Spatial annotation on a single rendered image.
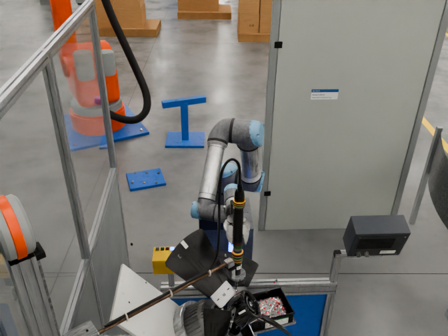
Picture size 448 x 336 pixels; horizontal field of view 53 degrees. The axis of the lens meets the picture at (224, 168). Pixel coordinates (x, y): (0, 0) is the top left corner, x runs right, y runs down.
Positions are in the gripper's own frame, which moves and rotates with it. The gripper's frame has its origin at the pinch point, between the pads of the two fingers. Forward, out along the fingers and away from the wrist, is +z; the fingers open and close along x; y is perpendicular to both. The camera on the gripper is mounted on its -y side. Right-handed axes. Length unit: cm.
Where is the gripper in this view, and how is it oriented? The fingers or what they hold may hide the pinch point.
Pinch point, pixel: (238, 239)
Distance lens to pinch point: 167.4
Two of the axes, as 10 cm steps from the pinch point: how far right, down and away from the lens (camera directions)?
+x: -10.0, 0.1, -0.4
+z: 0.4, 5.3, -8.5
